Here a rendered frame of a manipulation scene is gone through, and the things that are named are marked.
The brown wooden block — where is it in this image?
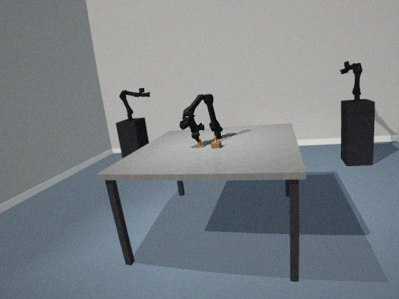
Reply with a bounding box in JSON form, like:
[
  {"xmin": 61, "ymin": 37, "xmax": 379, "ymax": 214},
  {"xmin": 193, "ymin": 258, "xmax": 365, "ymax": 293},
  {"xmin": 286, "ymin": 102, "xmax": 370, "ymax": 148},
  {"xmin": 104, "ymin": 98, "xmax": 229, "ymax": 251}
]
[{"xmin": 211, "ymin": 141, "xmax": 222, "ymax": 149}]

